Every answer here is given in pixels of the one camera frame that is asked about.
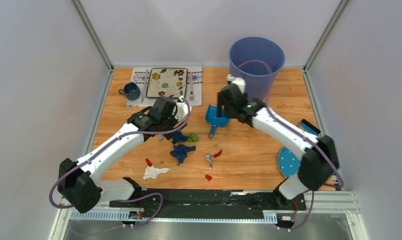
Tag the blue plastic waste bin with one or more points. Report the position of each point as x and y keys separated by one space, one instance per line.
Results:
x=257 y=61

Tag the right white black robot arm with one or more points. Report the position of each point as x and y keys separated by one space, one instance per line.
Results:
x=318 y=156

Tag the blue plastic dustpan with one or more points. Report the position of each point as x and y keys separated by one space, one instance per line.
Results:
x=215 y=122

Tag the white paper scrap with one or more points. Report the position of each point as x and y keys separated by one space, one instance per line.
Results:
x=152 y=172

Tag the patterned white placemat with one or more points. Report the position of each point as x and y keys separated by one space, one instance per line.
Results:
x=137 y=77

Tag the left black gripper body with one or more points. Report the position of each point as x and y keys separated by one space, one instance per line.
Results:
x=168 y=123

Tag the dark blue ceramic mug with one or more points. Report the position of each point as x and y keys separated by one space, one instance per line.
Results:
x=130 y=91

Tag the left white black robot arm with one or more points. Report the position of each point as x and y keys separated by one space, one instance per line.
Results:
x=79 y=180

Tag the blue dotted plate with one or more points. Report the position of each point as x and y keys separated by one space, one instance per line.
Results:
x=288 y=163

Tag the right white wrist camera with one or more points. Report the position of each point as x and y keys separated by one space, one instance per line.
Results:
x=239 y=82

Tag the silver table knife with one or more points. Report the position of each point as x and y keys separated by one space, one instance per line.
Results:
x=146 y=78

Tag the blue hand brush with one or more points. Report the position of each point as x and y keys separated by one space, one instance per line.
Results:
x=308 y=127

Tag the square floral ceramic plate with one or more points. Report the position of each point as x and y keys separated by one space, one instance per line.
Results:
x=168 y=82

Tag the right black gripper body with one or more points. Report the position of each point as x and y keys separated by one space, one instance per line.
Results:
x=230 y=112

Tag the dark blue paper scrap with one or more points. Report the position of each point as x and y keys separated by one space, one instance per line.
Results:
x=180 y=152
x=179 y=137

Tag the green paper scrap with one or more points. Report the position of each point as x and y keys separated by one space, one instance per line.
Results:
x=192 y=137

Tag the silver fork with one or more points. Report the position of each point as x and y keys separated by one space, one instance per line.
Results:
x=191 y=95

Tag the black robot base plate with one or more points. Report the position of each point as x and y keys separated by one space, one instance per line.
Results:
x=208 y=203

